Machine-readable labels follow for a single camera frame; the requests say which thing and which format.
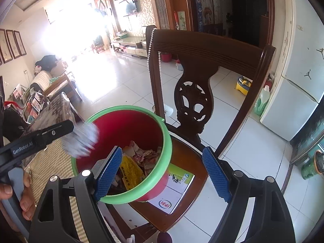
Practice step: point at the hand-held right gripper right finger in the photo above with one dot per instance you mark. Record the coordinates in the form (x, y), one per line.
(216, 174)

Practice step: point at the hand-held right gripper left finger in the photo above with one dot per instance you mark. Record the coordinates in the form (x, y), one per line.
(108, 174)

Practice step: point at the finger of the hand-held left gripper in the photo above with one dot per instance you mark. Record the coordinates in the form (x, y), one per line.
(55, 131)

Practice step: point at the yellow iced tea carton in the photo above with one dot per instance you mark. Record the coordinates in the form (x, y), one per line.
(133, 169)

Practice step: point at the printed paper ball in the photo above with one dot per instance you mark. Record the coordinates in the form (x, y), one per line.
(81, 139)

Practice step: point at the red bin with green rim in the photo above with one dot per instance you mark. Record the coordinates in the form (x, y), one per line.
(126, 126)

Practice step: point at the person's left hand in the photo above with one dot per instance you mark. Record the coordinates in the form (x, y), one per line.
(28, 197)

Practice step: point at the yellow checkered table mat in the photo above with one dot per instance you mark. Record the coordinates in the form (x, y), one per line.
(48, 167)

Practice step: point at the stack of magazines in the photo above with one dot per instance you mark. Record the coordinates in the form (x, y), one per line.
(30, 103)

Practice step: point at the white green cardboard sheet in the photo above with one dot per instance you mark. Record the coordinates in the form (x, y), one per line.
(177, 189)

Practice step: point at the heap of crumpled wrappers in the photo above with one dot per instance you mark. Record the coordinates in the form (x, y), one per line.
(149, 157)

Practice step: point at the wooden coffee table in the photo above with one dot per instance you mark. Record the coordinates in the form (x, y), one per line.
(64, 87)

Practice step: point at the beige sofa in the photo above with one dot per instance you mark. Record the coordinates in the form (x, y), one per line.
(41, 79)

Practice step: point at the black cloth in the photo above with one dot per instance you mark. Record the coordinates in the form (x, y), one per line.
(49, 61)

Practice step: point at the white floor bowl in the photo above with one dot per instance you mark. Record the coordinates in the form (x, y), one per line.
(168, 110)

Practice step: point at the green detergent bottle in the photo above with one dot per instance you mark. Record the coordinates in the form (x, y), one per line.
(260, 103)

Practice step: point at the yellow child potty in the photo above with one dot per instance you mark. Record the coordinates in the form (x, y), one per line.
(243, 86)

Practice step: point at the green ceramic jar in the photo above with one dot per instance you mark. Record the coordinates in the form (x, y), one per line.
(310, 169)

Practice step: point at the low television cabinet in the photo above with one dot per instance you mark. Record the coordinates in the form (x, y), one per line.
(129, 44)

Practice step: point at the dark wooden chair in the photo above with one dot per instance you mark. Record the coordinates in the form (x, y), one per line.
(202, 53)

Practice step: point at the red bucket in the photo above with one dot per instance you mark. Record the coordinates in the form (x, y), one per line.
(166, 57)

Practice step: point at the white refrigerator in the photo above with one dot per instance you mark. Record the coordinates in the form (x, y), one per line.
(298, 68)

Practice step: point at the blue cartoon door curtain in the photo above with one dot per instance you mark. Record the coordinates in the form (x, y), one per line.
(205, 10)

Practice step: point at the framed wall picture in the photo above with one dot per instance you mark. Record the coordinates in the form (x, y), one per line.
(20, 43)
(12, 44)
(5, 45)

